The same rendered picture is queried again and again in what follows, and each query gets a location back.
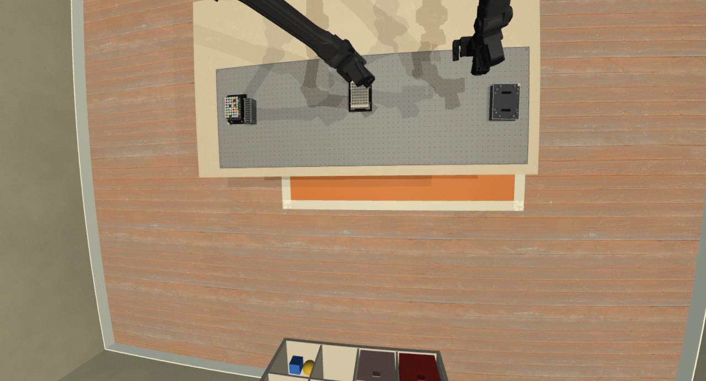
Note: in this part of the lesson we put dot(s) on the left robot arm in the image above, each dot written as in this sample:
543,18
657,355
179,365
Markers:
492,16

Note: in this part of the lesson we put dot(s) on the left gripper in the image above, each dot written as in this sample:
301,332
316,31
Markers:
463,42

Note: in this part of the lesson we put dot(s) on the cream grid rack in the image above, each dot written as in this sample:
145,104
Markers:
360,95

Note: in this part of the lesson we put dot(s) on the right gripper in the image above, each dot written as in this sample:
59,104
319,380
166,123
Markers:
344,75

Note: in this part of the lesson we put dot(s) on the black rectangular frame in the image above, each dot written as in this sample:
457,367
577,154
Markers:
359,110

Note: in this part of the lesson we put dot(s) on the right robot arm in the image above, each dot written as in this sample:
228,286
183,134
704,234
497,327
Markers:
333,50

